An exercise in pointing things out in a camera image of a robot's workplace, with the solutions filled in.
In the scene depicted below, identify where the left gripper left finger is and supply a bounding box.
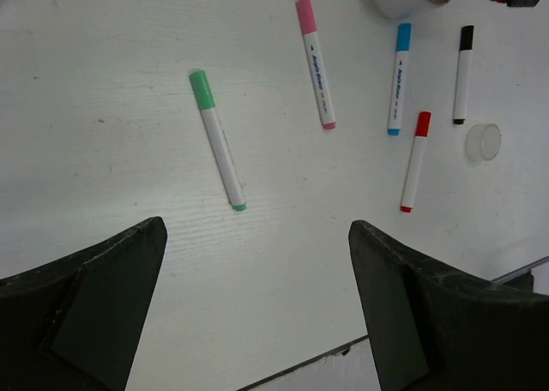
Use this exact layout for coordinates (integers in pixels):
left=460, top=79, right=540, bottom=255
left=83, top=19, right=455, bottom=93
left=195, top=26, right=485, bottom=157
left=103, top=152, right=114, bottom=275
left=1, top=217, right=167, bottom=390

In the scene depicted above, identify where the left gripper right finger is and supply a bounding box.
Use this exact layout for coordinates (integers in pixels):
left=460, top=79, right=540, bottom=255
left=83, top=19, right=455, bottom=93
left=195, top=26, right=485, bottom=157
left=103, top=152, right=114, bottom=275
left=348, top=220, right=548, bottom=390

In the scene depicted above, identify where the black marker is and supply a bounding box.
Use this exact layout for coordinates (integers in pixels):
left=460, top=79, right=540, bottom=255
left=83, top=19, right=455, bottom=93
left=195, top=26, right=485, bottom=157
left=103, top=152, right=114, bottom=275
left=452, top=25, right=474, bottom=125

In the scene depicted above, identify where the small clear tape roll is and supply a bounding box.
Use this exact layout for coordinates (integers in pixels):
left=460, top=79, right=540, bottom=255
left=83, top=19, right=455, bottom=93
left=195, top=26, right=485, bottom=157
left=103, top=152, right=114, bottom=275
left=465, top=123, right=502, bottom=162

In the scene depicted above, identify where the pink marker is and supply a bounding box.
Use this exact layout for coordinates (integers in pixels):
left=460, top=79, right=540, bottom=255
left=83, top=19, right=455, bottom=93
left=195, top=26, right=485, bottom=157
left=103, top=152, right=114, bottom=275
left=296, top=0, right=336, bottom=130

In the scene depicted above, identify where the green marker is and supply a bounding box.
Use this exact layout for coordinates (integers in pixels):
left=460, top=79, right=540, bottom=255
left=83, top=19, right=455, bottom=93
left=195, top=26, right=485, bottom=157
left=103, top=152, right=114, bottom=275
left=190, top=69, right=247, bottom=212

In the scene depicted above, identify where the blue marker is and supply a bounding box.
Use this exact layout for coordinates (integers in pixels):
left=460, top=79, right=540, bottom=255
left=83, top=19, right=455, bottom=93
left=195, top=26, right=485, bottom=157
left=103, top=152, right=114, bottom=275
left=387, top=23, right=412, bottom=136

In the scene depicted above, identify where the red marker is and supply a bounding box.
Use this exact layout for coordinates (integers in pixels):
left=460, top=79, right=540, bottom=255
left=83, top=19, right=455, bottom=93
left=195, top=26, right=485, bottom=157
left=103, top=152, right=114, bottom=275
left=400, top=111, right=431, bottom=214

